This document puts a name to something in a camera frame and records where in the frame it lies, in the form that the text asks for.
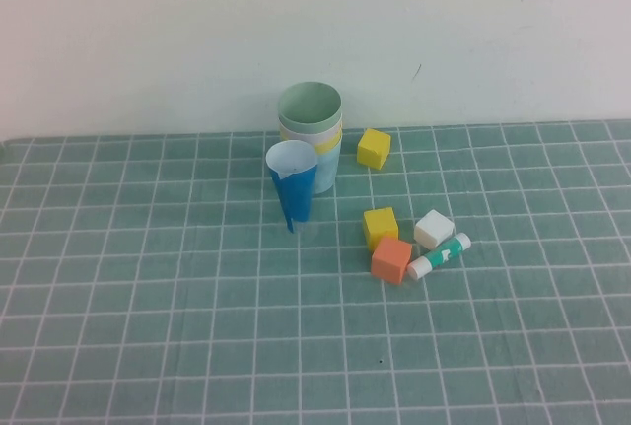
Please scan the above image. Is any white foam cube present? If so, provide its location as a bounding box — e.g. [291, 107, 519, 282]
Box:
[413, 209, 455, 250]

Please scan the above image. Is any blue paper cone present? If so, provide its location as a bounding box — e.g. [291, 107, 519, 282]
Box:
[265, 140, 319, 235]

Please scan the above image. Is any light blue plastic cup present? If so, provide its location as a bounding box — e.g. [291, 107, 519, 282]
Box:
[311, 145, 342, 195]

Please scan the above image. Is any pink plastic cup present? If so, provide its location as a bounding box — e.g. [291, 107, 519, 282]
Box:
[278, 119, 343, 146]

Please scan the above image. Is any yellow plastic cup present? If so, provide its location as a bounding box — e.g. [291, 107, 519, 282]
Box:
[280, 129, 343, 156]

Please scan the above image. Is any green checked tablecloth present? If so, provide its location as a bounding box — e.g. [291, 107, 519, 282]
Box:
[0, 119, 631, 425]

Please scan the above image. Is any green plastic cup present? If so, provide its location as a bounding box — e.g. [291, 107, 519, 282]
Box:
[277, 81, 343, 136]

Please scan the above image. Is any green white glue stick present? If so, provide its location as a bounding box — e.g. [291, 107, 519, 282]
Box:
[406, 232, 471, 281]

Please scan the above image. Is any orange foam cube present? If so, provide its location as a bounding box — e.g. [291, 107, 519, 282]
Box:
[370, 237, 414, 288]

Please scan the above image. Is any yellow foam cube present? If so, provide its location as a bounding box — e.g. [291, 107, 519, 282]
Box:
[363, 207, 399, 252]
[356, 128, 392, 171]

